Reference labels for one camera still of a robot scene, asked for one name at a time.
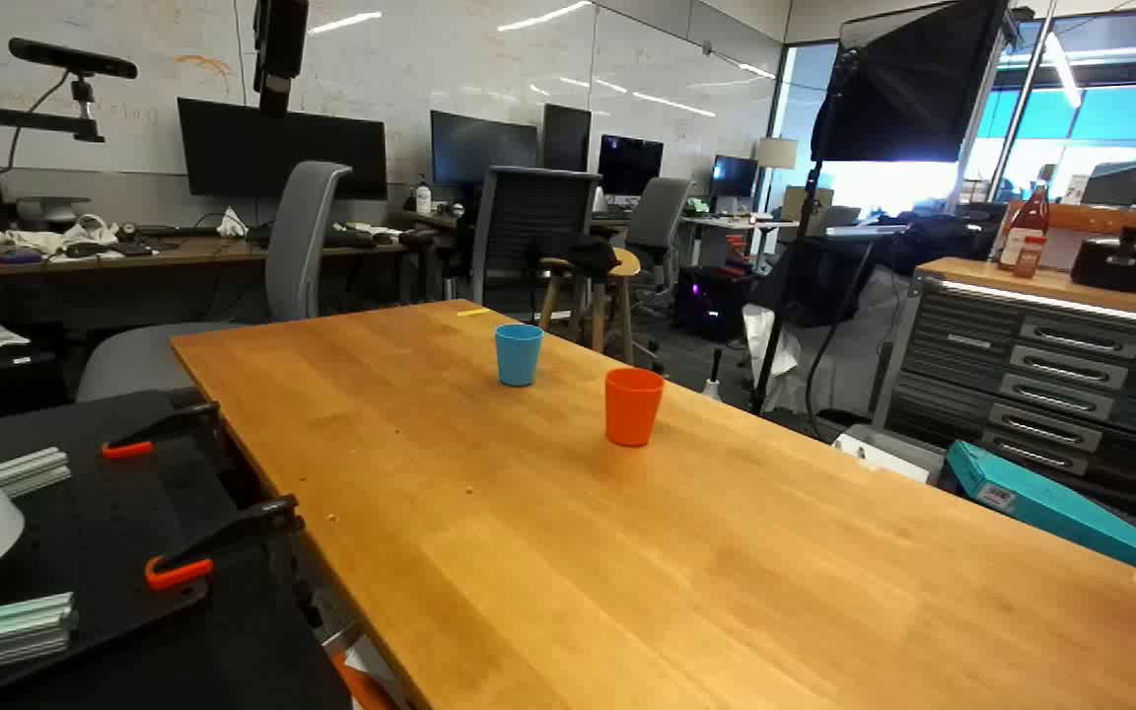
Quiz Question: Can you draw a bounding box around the white lamp shade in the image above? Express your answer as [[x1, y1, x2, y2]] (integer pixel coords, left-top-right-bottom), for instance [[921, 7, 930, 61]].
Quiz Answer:
[[750, 133, 805, 177]]

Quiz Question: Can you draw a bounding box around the large black wide monitor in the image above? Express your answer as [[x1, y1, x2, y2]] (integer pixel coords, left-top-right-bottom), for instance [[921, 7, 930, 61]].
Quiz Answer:
[[173, 95, 392, 207]]

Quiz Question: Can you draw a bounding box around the long wooden office desk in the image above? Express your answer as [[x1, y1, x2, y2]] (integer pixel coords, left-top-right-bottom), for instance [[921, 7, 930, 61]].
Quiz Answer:
[[0, 228, 446, 308]]

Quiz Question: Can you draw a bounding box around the red bottle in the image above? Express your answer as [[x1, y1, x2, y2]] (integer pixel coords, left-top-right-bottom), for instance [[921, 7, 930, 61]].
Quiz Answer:
[[993, 181, 1059, 279]]

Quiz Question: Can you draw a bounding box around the dark mesh office chair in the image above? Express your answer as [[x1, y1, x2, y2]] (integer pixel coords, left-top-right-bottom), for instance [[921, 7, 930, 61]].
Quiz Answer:
[[468, 163, 608, 316]]

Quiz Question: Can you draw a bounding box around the black softbox light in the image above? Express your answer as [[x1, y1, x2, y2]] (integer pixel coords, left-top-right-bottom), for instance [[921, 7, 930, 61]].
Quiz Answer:
[[810, 0, 1014, 170]]

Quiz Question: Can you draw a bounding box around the monitor with blue screen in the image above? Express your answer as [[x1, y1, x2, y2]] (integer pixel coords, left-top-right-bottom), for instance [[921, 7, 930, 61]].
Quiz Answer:
[[708, 150, 767, 207]]

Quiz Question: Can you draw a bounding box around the orange plastic cup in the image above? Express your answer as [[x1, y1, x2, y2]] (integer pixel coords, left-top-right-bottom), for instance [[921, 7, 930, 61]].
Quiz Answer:
[[601, 365, 668, 455]]

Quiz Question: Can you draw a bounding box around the black device box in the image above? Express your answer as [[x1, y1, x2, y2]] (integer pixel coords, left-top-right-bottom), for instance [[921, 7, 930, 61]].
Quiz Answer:
[[1071, 227, 1136, 295]]

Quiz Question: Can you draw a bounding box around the grey mesh office chair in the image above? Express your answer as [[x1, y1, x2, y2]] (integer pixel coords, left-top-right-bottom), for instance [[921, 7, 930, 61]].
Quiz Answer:
[[618, 173, 696, 269]]

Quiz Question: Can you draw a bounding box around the black stereo camera bar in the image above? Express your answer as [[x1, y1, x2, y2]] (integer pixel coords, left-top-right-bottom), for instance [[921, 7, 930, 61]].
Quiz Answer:
[[6, 33, 144, 85]]

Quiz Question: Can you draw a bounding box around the black cushion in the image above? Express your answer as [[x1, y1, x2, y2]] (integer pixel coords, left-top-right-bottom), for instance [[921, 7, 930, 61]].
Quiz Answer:
[[564, 233, 622, 279]]

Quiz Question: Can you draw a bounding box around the short aluminium extrusion bar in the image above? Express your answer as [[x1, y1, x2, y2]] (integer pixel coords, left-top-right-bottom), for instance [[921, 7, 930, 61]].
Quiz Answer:
[[0, 444, 74, 500]]

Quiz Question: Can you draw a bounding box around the black light stand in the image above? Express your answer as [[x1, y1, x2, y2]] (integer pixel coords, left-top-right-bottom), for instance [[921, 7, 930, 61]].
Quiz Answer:
[[747, 156, 835, 420]]

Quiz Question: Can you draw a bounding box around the blue plastic cup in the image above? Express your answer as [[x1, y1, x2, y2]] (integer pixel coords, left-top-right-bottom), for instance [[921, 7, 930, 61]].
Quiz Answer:
[[493, 321, 547, 392]]

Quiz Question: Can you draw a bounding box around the teal flat case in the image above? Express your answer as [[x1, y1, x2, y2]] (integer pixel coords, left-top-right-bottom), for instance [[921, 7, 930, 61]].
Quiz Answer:
[[944, 437, 1136, 600]]

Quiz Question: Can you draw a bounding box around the light grey office chair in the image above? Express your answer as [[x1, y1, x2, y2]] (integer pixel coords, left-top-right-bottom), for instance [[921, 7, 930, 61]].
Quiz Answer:
[[70, 157, 357, 408]]

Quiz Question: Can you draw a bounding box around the grey drawer cabinet wooden top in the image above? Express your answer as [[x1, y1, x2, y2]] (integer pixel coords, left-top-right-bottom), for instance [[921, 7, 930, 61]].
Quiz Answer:
[[871, 254, 1136, 534]]

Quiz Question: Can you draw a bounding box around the black clamp with orange handle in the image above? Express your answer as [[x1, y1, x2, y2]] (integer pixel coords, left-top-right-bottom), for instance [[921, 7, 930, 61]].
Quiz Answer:
[[144, 492, 303, 596], [99, 398, 221, 467]]

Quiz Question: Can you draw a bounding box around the small black computer monitor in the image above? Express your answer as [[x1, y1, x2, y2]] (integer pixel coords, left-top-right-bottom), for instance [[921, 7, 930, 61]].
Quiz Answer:
[[595, 132, 668, 200]]

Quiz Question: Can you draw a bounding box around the narrow black computer monitor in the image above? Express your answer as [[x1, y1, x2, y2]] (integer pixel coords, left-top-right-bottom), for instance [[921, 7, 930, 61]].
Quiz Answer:
[[539, 102, 595, 173]]

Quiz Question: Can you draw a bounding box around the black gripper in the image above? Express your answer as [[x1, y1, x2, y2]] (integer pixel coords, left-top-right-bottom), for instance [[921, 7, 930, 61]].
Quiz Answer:
[[247, 0, 312, 87]]

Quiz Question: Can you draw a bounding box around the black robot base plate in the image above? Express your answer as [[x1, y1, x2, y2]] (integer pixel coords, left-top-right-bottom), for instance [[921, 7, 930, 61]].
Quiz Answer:
[[0, 386, 351, 710]]

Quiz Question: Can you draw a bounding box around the wooden stool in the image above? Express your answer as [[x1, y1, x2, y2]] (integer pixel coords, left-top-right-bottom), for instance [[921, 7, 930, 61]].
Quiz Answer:
[[535, 241, 646, 365]]

